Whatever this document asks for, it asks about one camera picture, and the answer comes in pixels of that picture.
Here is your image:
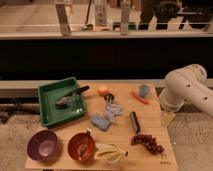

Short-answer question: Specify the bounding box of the orange apple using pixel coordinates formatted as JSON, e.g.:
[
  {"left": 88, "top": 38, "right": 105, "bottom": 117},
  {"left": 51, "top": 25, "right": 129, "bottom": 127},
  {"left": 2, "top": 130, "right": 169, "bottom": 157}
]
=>
[{"left": 98, "top": 86, "right": 108, "bottom": 97}]

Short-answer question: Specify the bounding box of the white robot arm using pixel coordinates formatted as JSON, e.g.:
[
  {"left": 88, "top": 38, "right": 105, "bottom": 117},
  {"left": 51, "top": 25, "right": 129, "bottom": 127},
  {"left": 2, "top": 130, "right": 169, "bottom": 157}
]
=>
[{"left": 159, "top": 64, "right": 213, "bottom": 127}]

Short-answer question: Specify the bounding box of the red bowl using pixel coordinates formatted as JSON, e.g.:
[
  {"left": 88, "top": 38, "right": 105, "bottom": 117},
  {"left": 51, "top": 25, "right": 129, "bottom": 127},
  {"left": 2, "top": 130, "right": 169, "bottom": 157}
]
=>
[{"left": 67, "top": 133, "right": 95, "bottom": 162}]

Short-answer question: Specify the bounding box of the purple bowl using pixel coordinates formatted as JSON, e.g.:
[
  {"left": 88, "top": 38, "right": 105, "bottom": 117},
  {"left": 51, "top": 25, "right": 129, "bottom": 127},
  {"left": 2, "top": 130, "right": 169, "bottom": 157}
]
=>
[{"left": 27, "top": 130, "right": 59, "bottom": 161}]

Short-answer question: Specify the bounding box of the bunch of dark grapes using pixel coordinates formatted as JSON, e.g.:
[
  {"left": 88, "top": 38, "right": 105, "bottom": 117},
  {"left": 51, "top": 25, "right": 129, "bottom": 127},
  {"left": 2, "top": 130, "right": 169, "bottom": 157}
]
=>
[{"left": 131, "top": 134, "right": 164, "bottom": 155}]

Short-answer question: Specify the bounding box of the black brush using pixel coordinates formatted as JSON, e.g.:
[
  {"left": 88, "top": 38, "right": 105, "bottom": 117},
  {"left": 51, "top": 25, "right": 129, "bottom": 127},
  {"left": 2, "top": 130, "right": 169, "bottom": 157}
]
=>
[{"left": 130, "top": 111, "right": 140, "bottom": 133}]

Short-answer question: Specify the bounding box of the blue cup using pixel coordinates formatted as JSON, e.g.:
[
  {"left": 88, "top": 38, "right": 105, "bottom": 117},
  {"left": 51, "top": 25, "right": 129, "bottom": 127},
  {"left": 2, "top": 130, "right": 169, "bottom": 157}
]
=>
[{"left": 139, "top": 85, "right": 150, "bottom": 98}]

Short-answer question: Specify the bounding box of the orange carrot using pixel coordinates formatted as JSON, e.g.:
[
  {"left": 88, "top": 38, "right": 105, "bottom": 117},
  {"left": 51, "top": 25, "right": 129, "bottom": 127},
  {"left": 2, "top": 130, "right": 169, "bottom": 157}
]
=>
[{"left": 131, "top": 92, "right": 149, "bottom": 105}]

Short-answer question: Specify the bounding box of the wooden board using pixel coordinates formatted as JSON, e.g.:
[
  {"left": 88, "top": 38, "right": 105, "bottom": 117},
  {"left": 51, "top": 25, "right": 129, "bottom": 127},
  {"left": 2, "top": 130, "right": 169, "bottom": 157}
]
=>
[{"left": 25, "top": 83, "right": 177, "bottom": 171}]

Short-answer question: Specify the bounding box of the light blue cloth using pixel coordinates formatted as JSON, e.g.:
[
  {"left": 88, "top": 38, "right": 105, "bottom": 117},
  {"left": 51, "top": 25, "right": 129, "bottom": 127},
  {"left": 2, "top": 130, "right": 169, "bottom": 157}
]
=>
[{"left": 104, "top": 103, "right": 123, "bottom": 123}]

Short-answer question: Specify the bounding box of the small black round object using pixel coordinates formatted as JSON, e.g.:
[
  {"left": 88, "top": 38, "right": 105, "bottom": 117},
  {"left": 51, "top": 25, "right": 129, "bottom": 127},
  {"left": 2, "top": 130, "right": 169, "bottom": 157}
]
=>
[{"left": 104, "top": 93, "right": 115, "bottom": 102}]

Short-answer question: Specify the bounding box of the blue sponge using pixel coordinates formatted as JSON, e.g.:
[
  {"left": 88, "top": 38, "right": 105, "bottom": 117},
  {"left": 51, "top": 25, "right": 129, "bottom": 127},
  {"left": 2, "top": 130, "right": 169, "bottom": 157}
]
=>
[{"left": 90, "top": 114, "right": 110, "bottom": 131}]

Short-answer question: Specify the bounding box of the banana peel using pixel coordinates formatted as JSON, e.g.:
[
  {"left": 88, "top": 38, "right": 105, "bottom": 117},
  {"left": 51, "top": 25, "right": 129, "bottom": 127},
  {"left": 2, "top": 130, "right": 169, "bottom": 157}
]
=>
[{"left": 94, "top": 143, "right": 128, "bottom": 163}]

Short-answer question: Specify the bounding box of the green plastic tray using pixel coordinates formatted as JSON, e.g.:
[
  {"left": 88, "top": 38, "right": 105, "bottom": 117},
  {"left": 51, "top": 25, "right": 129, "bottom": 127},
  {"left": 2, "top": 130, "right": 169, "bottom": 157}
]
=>
[{"left": 38, "top": 77, "right": 89, "bottom": 128}]

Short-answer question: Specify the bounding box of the black handled spatula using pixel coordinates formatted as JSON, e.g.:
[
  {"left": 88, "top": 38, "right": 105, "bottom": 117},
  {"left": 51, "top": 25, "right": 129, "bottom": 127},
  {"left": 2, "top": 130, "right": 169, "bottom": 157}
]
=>
[{"left": 55, "top": 86, "right": 89, "bottom": 108}]

